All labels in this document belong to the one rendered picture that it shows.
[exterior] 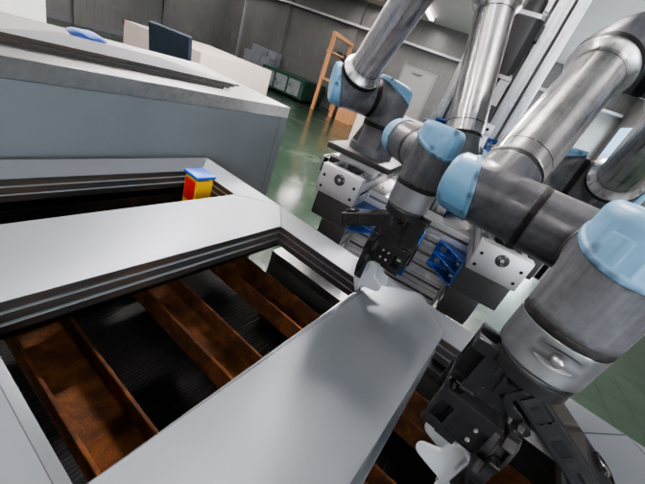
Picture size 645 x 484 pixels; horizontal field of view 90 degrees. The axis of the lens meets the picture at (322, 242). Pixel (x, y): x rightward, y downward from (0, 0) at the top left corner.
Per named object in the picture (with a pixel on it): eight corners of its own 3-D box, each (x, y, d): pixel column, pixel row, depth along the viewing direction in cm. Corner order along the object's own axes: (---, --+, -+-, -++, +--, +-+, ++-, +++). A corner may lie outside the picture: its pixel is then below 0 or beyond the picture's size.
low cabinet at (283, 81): (320, 106, 1174) (325, 86, 1143) (298, 103, 1042) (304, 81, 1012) (282, 89, 1219) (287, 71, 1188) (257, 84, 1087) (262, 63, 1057)
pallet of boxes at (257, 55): (274, 85, 1229) (282, 55, 1179) (263, 84, 1165) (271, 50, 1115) (251, 76, 1258) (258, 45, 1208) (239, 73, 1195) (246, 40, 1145)
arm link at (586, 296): (720, 237, 25) (768, 261, 18) (613, 336, 30) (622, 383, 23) (606, 190, 28) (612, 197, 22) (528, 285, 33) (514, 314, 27)
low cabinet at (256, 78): (120, 71, 559) (122, 18, 522) (203, 84, 736) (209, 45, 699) (193, 107, 522) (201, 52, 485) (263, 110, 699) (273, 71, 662)
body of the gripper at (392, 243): (393, 279, 60) (423, 225, 54) (356, 255, 63) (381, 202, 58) (407, 268, 66) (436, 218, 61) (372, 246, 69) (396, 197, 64)
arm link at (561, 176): (516, 180, 99) (544, 136, 93) (562, 200, 93) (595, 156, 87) (510, 181, 90) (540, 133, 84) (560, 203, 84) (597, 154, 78)
